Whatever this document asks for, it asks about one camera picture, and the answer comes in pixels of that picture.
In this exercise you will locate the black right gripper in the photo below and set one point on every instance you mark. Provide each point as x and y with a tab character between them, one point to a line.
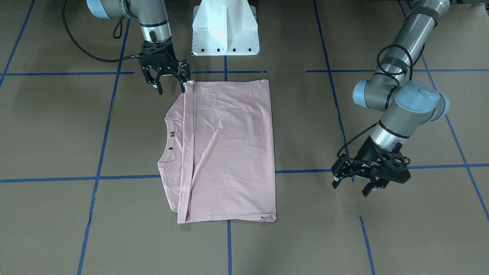
167	68

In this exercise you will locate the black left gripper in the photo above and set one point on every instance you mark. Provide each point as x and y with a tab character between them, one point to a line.
367	152

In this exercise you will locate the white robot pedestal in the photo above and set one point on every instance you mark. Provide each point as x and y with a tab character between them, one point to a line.
225	27

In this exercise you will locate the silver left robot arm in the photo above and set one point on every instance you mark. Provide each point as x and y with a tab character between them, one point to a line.
405	103

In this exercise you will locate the pink printed t-shirt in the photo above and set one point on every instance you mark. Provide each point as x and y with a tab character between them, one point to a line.
219	162

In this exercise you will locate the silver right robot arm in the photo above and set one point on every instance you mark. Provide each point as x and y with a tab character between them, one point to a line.
151	14

